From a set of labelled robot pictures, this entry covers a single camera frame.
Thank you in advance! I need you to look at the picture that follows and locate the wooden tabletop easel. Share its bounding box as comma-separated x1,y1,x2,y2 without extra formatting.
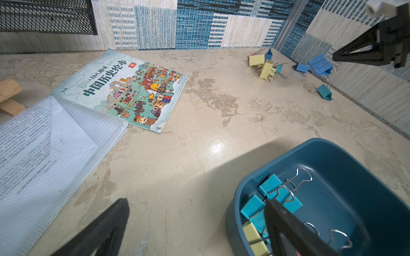
1,79,26,116

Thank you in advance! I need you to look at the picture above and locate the clear mesh document pouch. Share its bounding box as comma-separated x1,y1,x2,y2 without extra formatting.
1,96,128,256

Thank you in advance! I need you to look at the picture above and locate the colourful Chinese history picture book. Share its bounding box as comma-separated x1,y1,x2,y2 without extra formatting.
52,49,188,134

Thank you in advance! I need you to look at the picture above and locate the blue binder clip top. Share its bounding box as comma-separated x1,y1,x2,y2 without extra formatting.
264,49,273,62

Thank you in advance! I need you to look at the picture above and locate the black mesh shelf rack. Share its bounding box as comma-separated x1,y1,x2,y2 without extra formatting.
1,1,98,35

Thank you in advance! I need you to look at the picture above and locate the teal binder clip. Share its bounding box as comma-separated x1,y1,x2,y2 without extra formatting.
258,167,313,213
240,185,295,244

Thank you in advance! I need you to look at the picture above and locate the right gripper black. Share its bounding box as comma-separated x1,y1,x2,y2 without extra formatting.
332,4,410,68

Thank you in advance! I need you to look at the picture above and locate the teal binder clip lone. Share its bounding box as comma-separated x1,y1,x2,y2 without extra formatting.
308,79,333,101

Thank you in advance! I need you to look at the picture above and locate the teal plastic storage box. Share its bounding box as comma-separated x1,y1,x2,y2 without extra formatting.
225,138,410,256

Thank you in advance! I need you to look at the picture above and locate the yellow binder clip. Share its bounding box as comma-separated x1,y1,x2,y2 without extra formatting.
258,60,277,82
242,222,271,256
248,54,265,67

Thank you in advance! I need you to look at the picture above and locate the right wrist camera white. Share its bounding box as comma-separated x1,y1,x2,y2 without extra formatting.
365,0,410,19

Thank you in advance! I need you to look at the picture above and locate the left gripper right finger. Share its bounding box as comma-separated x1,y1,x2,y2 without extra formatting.
264,199,339,256

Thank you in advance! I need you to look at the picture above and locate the yellow binder clip top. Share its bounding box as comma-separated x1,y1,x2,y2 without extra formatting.
248,54,265,67

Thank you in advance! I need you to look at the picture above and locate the blue binder clip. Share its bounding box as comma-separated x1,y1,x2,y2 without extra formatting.
308,54,336,76
264,49,273,62
293,64,310,77

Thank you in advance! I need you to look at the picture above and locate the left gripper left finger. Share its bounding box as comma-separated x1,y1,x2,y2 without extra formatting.
53,198,130,256

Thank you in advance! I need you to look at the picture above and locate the blue binder clip by wall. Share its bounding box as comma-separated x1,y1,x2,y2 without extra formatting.
293,64,310,77

